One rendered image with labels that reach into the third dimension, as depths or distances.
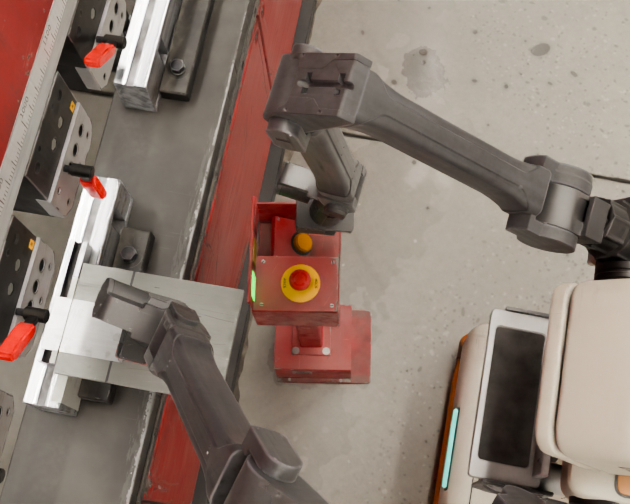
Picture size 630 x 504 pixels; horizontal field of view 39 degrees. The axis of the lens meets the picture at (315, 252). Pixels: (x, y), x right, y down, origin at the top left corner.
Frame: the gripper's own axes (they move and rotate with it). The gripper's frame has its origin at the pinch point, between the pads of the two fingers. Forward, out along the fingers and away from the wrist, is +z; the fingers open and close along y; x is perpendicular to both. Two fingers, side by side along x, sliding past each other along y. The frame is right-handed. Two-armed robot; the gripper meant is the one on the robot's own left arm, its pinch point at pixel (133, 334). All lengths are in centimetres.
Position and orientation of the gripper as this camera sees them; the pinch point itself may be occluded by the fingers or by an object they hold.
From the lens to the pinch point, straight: 139.5
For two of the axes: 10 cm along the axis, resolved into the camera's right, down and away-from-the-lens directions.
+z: -4.5, 1.8, 8.7
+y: -1.8, 9.4, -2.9
